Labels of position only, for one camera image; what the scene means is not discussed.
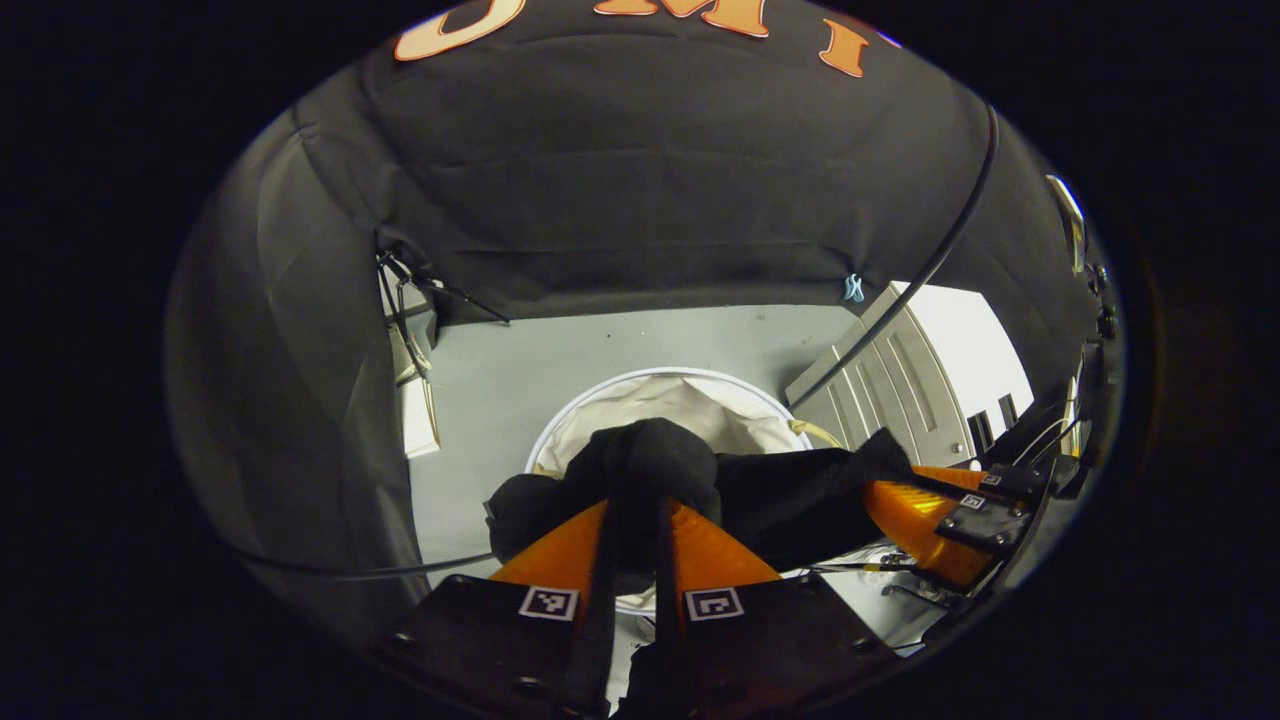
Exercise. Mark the blue clip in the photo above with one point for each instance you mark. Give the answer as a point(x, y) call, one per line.
point(853, 288)

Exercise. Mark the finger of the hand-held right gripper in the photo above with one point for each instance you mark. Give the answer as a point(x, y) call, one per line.
point(950, 478)
point(920, 520)

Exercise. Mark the black backdrop cloth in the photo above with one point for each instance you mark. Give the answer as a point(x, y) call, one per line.
point(650, 180)

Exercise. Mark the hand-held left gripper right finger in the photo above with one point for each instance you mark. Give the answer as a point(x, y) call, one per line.
point(780, 650)

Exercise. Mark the white flat panel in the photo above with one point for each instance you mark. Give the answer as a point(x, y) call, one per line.
point(418, 420)

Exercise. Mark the white laundry hamper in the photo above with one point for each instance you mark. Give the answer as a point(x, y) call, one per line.
point(690, 400)

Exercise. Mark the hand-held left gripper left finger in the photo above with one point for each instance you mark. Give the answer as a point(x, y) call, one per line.
point(600, 620)

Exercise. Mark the black knit cardigan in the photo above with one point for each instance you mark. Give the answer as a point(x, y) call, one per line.
point(660, 470)

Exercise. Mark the white drawer cabinet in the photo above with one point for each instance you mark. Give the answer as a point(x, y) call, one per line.
point(900, 390)

